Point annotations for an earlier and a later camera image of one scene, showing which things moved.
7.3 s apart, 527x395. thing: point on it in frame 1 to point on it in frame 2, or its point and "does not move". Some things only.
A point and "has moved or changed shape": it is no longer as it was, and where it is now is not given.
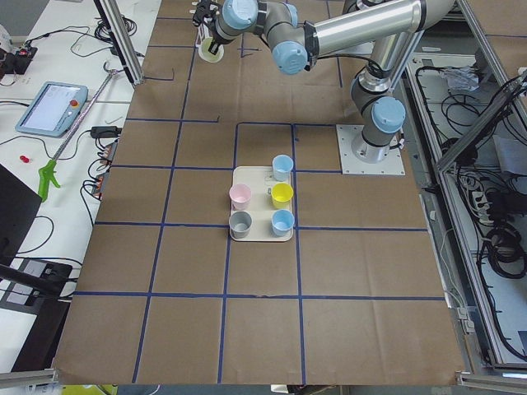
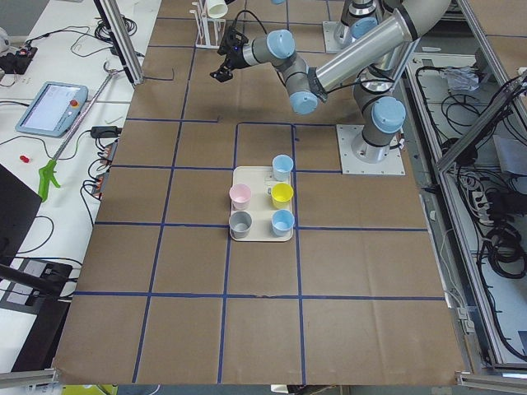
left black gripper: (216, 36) to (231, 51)
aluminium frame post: (116, 26) does not move
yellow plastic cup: (281, 194) does not move
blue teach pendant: (52, 108) does not move
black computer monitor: (18, 206) does not move
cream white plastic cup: (206, 54) has moved or changed shape
